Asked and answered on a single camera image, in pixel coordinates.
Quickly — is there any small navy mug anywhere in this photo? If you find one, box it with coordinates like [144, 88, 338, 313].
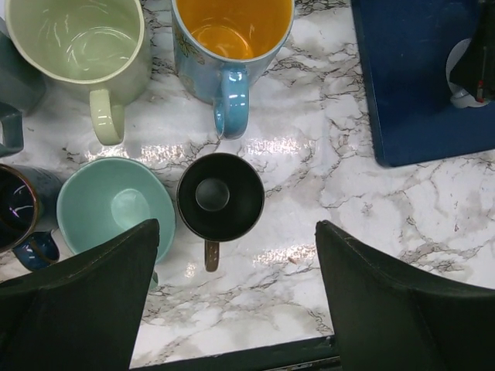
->
[1, 164, 63, 271]

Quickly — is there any light green mug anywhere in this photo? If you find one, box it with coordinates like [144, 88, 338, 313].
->
[5, 0, 152, 145]

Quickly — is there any dark grey blue mug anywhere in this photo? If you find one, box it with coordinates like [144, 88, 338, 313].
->
[1, 21, 46, 158]

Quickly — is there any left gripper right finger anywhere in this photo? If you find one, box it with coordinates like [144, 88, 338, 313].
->
[316, 220, 494, 370]

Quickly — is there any dark blue tray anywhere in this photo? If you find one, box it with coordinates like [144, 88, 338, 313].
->
[351, 1, 494, 167]

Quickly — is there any sage green mug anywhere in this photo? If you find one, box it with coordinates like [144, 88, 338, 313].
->
[56, 157, 177, 291]

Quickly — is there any butterfly blue mug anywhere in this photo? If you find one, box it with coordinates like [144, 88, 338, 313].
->
[172, 0, 295, 140]

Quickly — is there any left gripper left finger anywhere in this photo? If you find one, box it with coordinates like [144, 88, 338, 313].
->
[1, 219, 159, 370]

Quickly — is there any grey white mug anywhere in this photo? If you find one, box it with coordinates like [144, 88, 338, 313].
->
[445, 39, 488, 109]

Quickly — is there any brown striped mug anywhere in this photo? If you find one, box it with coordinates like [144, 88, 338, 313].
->
[176, 153, 265, 272]

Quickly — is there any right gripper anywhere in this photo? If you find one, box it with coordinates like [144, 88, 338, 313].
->
[450, 1, 494, 104]

